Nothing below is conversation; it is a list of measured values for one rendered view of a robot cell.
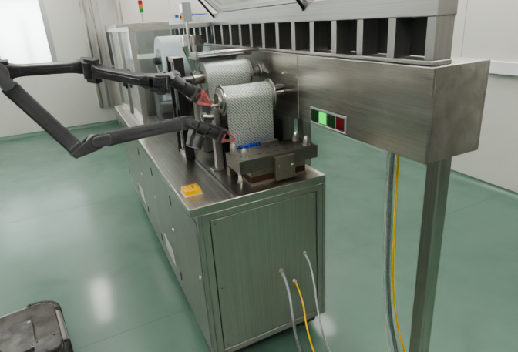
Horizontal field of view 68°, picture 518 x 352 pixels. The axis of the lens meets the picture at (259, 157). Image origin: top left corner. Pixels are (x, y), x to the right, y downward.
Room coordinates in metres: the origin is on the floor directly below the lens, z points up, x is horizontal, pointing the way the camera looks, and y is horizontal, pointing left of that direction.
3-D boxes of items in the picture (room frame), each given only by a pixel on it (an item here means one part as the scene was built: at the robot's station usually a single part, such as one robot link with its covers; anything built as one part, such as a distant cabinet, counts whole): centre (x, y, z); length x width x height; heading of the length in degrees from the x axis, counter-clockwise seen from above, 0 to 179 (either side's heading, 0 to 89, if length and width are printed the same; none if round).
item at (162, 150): (2.65, 0.52, 0.88); 2.52 x 0.66 x 0.04; 25
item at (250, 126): (1.78, 0.03, 1.11); 0.23 x 0.01 x 0.18; 115
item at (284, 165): (1.61, -0.11, 0.96); 0.10 x 0.03 x 0.11; 115
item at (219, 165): (1.80, 0.21, 1.05); 0.06 x 0.05 x 0.31; 115
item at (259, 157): (1.69, -0.06, 1.00); 0.40 x 0.16 x 0.06; 115
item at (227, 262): (2.66, 0.51, 0.43); 2.52 x 0.64 x 0.86; 25
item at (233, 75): (1.95, 0.11, 1.16); 0.39 x 0.23 x 0.51; 25
